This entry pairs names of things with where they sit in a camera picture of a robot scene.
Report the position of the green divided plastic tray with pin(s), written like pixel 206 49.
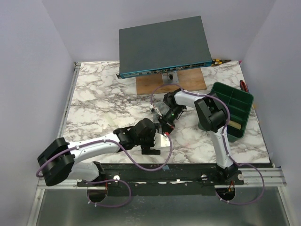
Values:
pixel 237 108

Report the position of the cream rolled cloth in tray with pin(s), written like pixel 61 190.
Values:
pixel 235 125

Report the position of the grey metal stand bracket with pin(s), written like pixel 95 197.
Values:
pixel 170 78

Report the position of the grey striped underwear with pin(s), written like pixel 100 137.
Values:
pixel 162 109

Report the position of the brown plywood board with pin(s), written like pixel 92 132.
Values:
pixel 190 80

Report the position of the grey network switch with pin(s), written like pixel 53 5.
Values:
pixel 163 47

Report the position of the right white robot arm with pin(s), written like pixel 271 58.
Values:
pixel 219 138

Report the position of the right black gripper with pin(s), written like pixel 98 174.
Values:
pixel 166 125

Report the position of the red black utility knife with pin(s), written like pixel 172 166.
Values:
pixel 243 86

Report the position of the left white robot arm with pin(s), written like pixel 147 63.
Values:
pixel 62 159

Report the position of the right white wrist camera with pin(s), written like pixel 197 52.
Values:
pixel 153 110

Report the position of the black metal base rail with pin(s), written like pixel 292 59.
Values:
pixel 172 179

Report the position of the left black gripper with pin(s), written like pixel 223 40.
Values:
pixel 146 149

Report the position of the aluminium frame rail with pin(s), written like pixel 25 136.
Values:
pixel 38 198

